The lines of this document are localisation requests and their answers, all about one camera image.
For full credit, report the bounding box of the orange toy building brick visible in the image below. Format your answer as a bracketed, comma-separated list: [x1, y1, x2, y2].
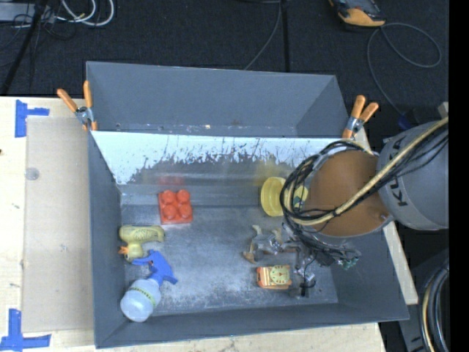
[158, 188, 194, 226]

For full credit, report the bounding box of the pale wood board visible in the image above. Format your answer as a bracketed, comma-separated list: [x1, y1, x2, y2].
[21, 115, 420, 334]

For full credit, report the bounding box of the clear spray bottle blue head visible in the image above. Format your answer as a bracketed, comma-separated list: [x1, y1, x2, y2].
[119, 249, 180, 323]

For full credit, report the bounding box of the grey metal bin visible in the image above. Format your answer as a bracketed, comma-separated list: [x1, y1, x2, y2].
[85, 60, 411, 350]

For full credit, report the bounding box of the grey and tan toy animal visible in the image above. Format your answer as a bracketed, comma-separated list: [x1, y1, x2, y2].
[242, 224, 298, 264]

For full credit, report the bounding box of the orange toy clock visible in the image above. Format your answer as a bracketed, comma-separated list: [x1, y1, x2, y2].
[255, 264, 293, 290]

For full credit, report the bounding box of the yellow plastic cup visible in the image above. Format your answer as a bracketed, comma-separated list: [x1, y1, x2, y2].
[260, 176, 309, 218]

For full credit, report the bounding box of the yellow toy drill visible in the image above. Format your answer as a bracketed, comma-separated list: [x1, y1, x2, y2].
[117, 224, 167, 263]

